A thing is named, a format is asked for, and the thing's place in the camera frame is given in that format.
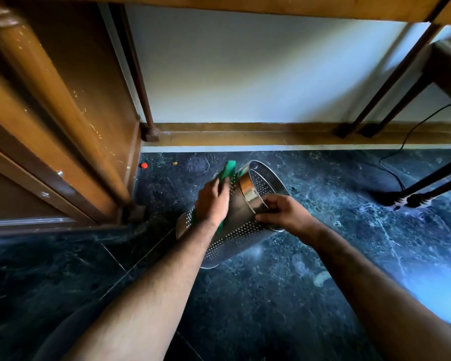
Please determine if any dark metal pole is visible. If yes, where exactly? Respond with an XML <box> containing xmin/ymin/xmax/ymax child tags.
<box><xmin>111</xmin><ymin>4</ymin><xmax>161</xmax><ymax>142</ymax></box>

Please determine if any green cleaning cloth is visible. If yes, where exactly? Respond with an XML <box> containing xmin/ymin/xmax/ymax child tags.
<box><xmin>192</xmin><ymin>160</ymin><xmax>237</xmax><ymax>234</ymax></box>

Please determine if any person's left hand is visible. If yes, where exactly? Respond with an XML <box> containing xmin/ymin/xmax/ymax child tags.
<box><xmin>195</xmin><ymin>176</ymin><xmax>231</xmax><ymax>227</ymax></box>

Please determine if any perforated steel waste bin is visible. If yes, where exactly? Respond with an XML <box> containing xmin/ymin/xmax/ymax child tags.
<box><xmin>176</xmin><ymin>160</ymin><xmax>291</xmax><ymax>269</ymax></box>

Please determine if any person's right forearm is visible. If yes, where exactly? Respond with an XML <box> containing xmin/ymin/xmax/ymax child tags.
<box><xmin>300</xmin><ymin>221</ymin><xmax>451</xmax><ymax>361</ymax></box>

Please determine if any wooden baseboard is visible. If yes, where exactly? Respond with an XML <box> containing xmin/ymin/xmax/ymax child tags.
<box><xmin>140</xmin><ymin>122</ymin><xmax>451</xmax><ymax>148</ymax></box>

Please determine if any person's right hand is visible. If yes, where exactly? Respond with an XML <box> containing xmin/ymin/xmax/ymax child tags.
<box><xmin>255</xmin><ymin>194</ymin><xmax>318</xmax><ymax>245</ymax></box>

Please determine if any wooden cabinet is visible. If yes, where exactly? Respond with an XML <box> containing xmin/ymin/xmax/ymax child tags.
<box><xmin>0</xmin><ymin>0</ymin><xmax>160</xmax><ymax>237</ymax></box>

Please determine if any dark wooden chair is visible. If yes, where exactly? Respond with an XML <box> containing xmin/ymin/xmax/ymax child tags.
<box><xmin>336</xmin><ymin>23</ymin><xmax>451</xmax><ymax>212</ymax></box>

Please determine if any person's left forearm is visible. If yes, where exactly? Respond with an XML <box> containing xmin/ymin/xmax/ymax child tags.
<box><xmin>62</xmin><ymin>219</ymin><xmax>219</xmax><ymax>361</ymax></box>

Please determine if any black power cable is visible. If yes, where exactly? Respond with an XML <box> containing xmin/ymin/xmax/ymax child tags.
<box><xmin>379</xmin><ymin>102</ymin><xmax>451</xmax><ymax>192</ymax></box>

